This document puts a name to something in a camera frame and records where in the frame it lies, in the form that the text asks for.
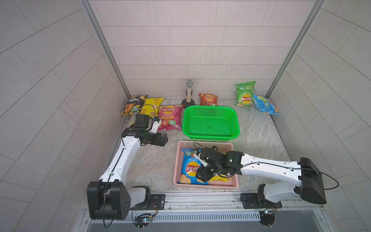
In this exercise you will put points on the magenta tomato chips bag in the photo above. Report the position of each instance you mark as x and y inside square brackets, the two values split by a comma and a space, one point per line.
[170, 116]

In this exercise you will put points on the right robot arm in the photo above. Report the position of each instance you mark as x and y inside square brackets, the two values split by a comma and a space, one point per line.
[296, 179]

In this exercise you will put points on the black chips bag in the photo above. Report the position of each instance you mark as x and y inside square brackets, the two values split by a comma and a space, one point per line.
[134, 105]

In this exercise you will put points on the green plastic basket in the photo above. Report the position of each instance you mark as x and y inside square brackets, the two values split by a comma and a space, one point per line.
[210, 123]

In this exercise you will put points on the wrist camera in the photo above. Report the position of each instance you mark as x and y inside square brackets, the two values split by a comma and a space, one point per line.
[156, 122]
[198, 156]

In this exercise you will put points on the green cucumber chips bag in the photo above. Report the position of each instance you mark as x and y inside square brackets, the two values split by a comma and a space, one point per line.
[245, 92]

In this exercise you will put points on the left circuit board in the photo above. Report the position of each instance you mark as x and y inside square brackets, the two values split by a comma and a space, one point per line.
[143, 220]

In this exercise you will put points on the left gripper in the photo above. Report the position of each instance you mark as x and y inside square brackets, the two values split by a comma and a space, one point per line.
[156, 140]

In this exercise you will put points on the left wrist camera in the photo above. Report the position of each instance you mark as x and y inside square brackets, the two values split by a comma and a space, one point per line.
[156, 122]

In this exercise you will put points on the yellow chips bag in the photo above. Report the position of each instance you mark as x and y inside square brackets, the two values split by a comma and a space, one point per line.
[220, 178]
[151, 107]

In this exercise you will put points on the right circuit board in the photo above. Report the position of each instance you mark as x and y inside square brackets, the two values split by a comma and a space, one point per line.
[267, 219]

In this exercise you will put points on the small red chips bag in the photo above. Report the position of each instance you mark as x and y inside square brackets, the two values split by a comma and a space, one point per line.
[208, 99]

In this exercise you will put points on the aluminium front rail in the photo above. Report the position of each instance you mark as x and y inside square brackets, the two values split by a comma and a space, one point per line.
[211, 206]

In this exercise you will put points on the microphone-like stand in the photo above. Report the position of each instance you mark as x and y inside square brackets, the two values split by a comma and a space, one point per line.
[188, 101]

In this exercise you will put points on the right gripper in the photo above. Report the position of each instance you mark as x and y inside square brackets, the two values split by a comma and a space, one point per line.
[202, 175]

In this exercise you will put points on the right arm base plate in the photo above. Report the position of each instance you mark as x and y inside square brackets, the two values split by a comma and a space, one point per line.
[257, 201]

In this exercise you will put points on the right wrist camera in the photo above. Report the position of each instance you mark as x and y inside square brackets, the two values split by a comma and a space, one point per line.
[198, 156]

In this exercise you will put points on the pink plastic basket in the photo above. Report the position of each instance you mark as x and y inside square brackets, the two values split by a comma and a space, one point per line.
[222, 147]

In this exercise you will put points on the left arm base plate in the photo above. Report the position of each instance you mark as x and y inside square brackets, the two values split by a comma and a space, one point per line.
[157, 201]

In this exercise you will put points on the circuit board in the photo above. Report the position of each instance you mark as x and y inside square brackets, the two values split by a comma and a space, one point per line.
[267, 219]
[143, 220]

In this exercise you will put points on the light blue chips bag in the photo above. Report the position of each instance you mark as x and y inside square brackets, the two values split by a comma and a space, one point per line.
[265, 105]

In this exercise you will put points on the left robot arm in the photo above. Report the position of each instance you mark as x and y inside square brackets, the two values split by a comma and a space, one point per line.
[109, 198]

